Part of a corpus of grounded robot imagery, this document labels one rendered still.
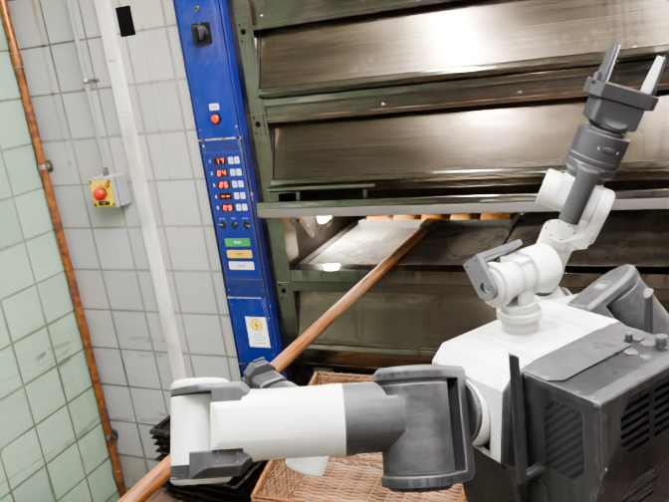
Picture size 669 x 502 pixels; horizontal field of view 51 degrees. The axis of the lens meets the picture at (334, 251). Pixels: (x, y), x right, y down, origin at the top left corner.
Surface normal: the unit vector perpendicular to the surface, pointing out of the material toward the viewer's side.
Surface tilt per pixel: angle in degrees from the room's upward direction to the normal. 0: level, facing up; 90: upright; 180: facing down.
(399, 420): 61
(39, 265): 90
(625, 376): 3
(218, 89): 90
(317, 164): 70
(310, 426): 66
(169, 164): 90
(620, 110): 97
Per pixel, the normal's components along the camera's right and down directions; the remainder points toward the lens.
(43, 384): 0.91, 0.00
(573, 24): -0.40, -0.04
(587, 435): -0.83, 0.26
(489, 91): -0.39, 0.31
